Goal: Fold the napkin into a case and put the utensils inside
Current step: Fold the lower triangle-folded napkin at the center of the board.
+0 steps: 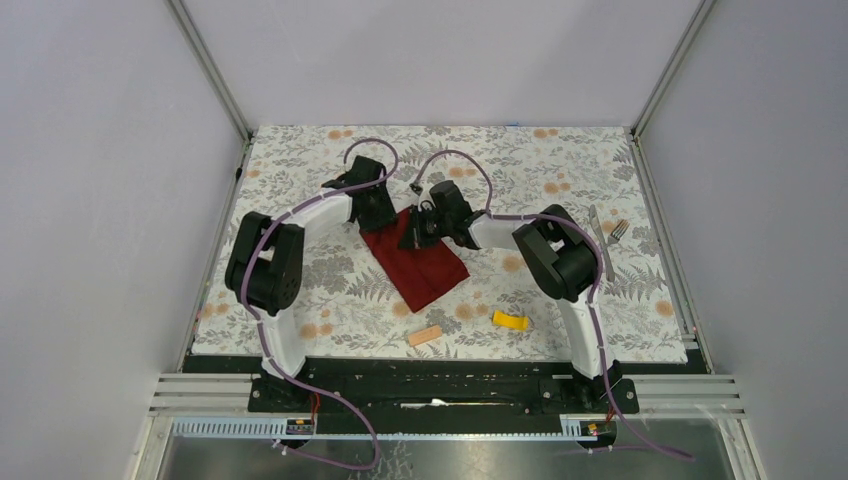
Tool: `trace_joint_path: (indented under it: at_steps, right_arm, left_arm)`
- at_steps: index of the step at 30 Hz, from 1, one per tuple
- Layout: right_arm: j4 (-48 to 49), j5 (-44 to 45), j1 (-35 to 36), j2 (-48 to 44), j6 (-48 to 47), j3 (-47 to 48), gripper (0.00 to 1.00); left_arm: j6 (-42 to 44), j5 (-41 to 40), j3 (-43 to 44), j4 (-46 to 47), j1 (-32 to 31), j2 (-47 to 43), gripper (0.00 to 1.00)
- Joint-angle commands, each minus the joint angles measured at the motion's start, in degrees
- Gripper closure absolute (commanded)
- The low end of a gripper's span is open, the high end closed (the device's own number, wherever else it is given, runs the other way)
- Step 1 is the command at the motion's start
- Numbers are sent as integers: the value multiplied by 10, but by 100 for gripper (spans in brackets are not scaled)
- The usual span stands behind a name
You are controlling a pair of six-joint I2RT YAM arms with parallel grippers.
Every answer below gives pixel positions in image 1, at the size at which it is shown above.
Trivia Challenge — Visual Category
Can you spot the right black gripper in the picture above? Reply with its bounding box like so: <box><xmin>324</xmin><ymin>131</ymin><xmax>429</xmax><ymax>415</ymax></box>
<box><xmin>399</xmin><ymin>205</ymin><xmax>453</xmax><ymax>250</ymax></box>

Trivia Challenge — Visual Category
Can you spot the dark red cloth napkin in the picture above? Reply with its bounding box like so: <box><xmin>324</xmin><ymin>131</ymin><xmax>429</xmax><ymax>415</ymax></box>
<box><xmin>360</xmin><ymin>207</ymin><xmax>470</xmax><ymax>313</ymax></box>

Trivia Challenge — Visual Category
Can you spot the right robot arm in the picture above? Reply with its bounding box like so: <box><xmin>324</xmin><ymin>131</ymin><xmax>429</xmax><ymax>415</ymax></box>
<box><xmin>400</xmin><ymin>181</ymin><xmax>640</xmax><ymax>417</ymax></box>

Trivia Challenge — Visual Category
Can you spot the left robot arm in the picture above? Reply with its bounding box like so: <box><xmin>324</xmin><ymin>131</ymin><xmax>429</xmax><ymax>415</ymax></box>
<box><xmin>225</xmin><ymin>156</ymin><xmax>392</xmax><ymax>411</ymax></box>

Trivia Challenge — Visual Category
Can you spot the light wooden block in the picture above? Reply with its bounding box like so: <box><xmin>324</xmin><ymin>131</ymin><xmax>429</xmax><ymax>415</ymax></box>
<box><xmin>407</xmin><ymin>325</ymin><xmax>443</xmax><ymax>347</ymax></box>

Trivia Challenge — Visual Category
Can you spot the yellow block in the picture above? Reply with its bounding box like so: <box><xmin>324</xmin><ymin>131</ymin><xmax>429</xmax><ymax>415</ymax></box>
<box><xmin>492</xmin><ymin>311</ymin><xmax>530</xmax><ymax>331</ymax></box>

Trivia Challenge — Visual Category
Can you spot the silver table knife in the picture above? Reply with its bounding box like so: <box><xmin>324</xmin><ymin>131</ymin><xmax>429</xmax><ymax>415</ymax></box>
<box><xmin>589</xmin><ymin>204</ymin><xmax>616</xmax><ymax>283</ymax></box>

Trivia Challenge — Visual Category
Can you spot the silver fork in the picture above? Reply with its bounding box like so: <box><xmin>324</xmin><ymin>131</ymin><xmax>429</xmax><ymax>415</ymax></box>
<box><xmin>605</xmin><ymin>220</ymin><xmax>630</xmax><ymax>248</ymax></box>

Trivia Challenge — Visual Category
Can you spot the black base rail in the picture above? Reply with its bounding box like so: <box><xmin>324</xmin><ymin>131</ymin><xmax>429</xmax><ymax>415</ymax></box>
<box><xmin>182</xmin><ymin>355</ymin><xmax>640</xmax><ymax>434</ymax></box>

